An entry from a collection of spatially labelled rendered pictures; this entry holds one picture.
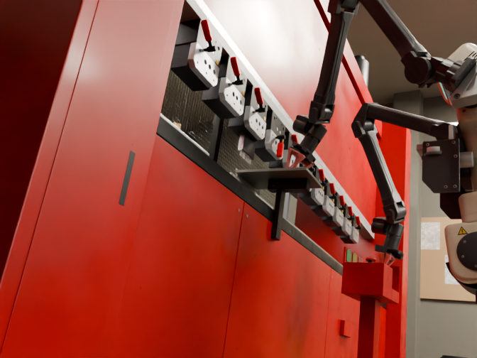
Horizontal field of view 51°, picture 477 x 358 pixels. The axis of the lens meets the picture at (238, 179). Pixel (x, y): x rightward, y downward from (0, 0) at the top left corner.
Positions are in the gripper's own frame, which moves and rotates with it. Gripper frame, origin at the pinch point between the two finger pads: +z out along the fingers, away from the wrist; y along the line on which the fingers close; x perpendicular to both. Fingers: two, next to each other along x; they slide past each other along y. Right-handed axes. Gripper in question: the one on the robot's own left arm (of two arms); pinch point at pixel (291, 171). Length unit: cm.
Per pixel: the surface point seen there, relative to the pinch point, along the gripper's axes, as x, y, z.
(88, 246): 32, 96, 43
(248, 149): -19.8, 1.5, 0.5
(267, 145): -21.0, -9.4, -6.2
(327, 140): -39, -82, -39
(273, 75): -34.7, -4.9, -32.5
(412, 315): -14, -384, 3
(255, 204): 6.1, 18.1, 17.9
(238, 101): -21.0, 20.8, -9.3
